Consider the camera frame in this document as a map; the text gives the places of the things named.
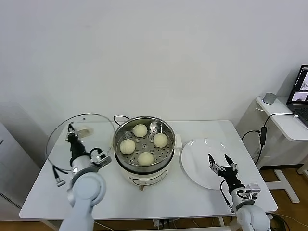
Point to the white floor appliance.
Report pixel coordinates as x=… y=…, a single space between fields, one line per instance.
x=14 y=168

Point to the round white plate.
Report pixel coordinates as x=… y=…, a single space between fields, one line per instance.
x=195 y=158

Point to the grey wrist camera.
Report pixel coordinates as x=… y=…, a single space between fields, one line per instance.
x=252 y=190
x=101 y=158

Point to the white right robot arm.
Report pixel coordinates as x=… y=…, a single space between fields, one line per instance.
x=250 y=216

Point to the white power strip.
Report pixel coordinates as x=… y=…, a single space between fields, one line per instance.
x=160 y=223

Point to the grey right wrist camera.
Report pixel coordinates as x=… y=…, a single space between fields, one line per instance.
x=252 y=190

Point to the white steamed baozi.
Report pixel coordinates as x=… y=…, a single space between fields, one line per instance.
x=160 y=140
x=127 y=146
x=145 y=158
x=140 y=130

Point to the round glass pot lid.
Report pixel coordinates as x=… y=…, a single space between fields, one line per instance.
x=85 y=131

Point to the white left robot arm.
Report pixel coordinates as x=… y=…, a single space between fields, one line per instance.
x=84 y=187

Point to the dark open laptop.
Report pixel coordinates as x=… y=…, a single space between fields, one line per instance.
x=299 y=84

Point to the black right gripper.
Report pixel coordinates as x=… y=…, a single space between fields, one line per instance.
x=229 y=179

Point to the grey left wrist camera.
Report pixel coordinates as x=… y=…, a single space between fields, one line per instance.
x=101 y=158

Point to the white side desk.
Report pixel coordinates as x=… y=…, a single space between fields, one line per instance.
x=281 y=122

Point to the white electric cooking pot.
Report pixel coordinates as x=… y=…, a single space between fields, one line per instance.
x=144 y=179

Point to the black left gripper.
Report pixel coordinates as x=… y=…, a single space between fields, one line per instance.
x=76 y=147

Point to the perforated steel steamer basket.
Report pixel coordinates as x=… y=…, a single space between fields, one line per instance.
x=168 y=149

